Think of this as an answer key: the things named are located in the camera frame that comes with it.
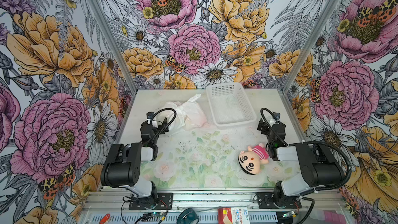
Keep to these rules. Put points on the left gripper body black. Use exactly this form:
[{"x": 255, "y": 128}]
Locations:
[{"x": 154, "y": 121}]

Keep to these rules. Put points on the translucent white plastic bag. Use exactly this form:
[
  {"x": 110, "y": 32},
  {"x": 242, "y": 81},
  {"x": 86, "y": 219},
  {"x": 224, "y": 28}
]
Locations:
[{"x": 189, "y": 114}]

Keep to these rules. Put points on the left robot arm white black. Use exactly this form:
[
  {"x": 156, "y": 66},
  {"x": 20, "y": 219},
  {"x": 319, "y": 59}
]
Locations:
[{"x": 122, "y": 167}]

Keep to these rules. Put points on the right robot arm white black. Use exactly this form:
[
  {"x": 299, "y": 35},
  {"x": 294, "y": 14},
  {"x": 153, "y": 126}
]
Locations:
[{"x": 322, "y": 166}]

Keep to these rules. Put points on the cartoon boy plush doll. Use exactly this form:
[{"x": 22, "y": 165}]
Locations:
[{"x": 251, "y": 160}]

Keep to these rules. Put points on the white plastic mesh basket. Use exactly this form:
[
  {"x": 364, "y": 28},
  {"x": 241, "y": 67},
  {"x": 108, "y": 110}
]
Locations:
[{"x": 230, "y": 105}]

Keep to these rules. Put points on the red bandage box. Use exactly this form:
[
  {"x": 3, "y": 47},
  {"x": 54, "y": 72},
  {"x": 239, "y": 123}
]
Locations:
[{"x": 233, "y": 215}]

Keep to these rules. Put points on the teal tape roll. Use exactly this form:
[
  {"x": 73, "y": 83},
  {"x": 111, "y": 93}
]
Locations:
[{"x": 188, "y": 216}]

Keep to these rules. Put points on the pink item in clear box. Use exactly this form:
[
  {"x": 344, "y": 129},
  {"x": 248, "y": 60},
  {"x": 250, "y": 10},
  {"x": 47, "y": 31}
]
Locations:
[{"x": 328, "y": 216}]

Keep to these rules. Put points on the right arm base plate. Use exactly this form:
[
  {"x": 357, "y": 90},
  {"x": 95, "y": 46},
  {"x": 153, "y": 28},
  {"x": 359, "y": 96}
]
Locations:
[{"x": 267, "y": 200}]

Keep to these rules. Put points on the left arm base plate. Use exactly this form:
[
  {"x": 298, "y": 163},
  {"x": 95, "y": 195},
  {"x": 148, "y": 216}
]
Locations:
[{"x": 163, "y": 201}]

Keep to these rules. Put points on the red handled tool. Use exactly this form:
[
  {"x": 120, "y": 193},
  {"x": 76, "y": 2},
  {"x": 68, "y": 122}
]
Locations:
[{"x": 105, "y": 219}]

